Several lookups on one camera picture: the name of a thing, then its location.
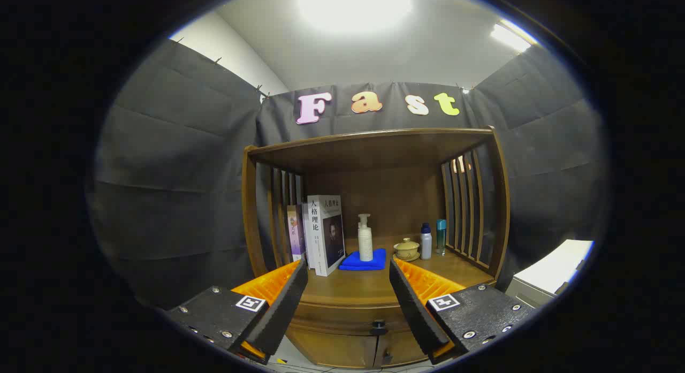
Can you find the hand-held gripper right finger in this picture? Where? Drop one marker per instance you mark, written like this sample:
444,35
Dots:
415,309

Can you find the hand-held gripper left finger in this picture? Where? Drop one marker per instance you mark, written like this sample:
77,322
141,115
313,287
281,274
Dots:
281,309

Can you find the wooden cabinet door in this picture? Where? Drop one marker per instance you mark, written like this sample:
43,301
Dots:
332,349
401,350

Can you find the wooden countertop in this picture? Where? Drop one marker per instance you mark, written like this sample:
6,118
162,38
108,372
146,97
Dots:
353,287

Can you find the white drawer unit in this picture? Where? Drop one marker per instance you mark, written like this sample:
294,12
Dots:
556,266

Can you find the wooden cabinet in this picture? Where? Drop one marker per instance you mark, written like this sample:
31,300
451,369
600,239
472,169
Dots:
374,148

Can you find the yellow lidded teacup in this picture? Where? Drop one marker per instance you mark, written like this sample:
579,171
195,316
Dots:
406,250

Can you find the blue folded cloth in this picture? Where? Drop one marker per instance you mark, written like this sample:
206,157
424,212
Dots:
375,263

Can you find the white bottle blue cap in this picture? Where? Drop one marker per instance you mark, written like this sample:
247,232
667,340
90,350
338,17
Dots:
426,244

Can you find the thin white book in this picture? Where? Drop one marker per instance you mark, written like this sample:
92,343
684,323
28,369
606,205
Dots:
305,239

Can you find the purple book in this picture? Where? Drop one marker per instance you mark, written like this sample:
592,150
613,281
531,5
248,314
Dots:
295,234

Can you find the clear bottle teal cap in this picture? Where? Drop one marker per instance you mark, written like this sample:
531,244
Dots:
440,236

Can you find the white portrait book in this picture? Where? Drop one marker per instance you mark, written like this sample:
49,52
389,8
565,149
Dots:
321,239

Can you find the white pump bottle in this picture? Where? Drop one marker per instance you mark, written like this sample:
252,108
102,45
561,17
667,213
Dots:
365,244

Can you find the strip ceiling light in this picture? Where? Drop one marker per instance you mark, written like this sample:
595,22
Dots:
508,37

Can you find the round ceiling light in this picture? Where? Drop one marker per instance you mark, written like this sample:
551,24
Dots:
353,6

